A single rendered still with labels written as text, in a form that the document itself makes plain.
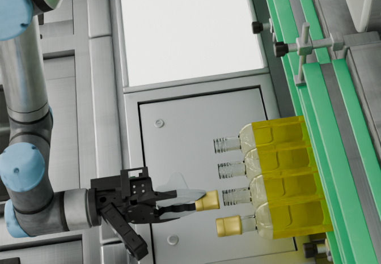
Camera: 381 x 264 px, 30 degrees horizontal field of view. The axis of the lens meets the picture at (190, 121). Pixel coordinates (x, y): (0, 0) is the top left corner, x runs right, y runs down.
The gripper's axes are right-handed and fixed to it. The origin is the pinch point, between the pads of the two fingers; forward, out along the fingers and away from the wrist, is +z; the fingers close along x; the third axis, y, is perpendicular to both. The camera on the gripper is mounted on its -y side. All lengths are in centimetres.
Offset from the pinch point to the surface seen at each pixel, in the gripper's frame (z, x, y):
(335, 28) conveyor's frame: 32.4, -6.1, 31.7
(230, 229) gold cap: 4.7, -1.0, -6.8
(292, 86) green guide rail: 22.6, 3.1, 25.6
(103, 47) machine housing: -17, 13, 52
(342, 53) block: 30.0, -12.9, 19.7
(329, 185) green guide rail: 22.8, -6.3, -3.7
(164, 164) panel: -6.1, 12.6, 16.9
